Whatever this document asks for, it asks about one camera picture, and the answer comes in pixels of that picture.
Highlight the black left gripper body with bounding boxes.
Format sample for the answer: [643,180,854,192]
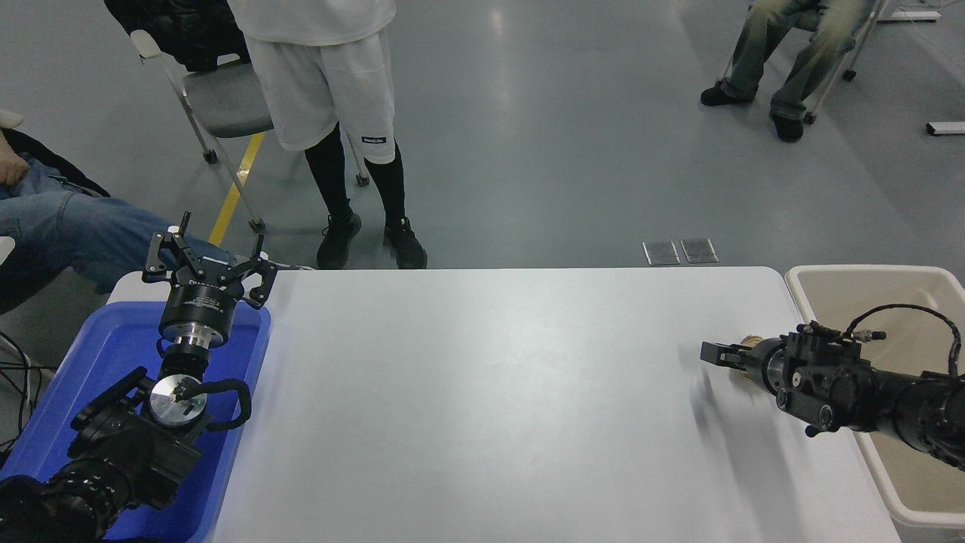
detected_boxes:
[158,262,247,337]

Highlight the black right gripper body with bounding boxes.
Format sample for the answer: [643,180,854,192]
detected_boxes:
[748,337,772,392]

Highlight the tan paper ball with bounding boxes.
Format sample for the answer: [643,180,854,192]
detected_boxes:
[735,336,764,385]

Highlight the person's hand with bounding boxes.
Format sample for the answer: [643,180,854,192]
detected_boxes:
[0,143,30,188]

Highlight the blue plastic tray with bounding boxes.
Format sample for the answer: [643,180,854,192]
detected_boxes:
[0,302,271,543]

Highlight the seated person in jeans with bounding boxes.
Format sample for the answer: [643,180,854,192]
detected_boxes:
[0,109,236,314]

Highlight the grey folding chair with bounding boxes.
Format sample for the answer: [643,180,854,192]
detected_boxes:
[130,30,372,234]

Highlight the standing person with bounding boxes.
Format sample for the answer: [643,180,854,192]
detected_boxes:
[226,0,429,271]

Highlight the large pale plastic bin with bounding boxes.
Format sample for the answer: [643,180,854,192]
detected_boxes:
[784,264,965,543]

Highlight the black jacket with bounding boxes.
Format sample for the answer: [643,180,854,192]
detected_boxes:
[103,0,251,74]

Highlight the seated person on chair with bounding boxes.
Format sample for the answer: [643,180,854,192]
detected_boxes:
[699,0,875,143]

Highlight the wheeled metal chair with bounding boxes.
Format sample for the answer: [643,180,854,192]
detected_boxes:
[722,0,890,126]

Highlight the black cables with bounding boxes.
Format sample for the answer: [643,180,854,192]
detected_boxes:
[0,330,60,453]

